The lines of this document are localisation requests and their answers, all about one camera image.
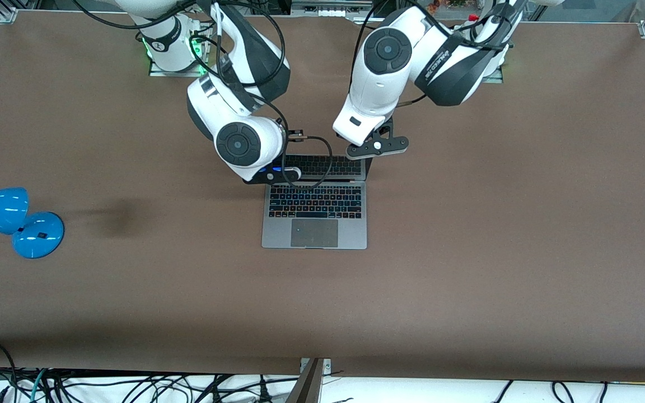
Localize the grey laptop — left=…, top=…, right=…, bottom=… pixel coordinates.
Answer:
left=261, top=155, right=374, bottom=250

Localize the brown table cover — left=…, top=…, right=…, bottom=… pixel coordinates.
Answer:
left=0, top=10, right=645, bottom=382

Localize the grey power strip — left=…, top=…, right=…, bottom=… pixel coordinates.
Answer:
left=291, top=0, right=375, bottom=17

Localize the blue desk lamp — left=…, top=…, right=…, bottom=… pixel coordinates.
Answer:
left=0, top=187, right=66, bottom=260

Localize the short looped cable with plug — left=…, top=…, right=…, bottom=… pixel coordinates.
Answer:
left=275, top=129, right=334, bottom=190

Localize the small silver edge bracket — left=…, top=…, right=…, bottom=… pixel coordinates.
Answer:
left=299, top=358, right=332, bottom=374

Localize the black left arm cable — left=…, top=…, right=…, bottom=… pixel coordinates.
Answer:
left=349, top=0, right=516, bottom=108

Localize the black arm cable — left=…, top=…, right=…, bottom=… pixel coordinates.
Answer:
left=349, top=0, right=516, bottom=108
left=72, top=0, right=289, bottom=135

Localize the dark metal post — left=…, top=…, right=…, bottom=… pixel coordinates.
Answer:
left=284, top=358, right=323, bottom=403

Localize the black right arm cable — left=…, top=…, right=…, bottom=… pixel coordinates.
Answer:
left=72, top=0, right=289, bottom=135

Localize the teal floor cable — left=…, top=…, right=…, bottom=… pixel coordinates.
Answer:
left=29, top=368, right=50, bottom=403

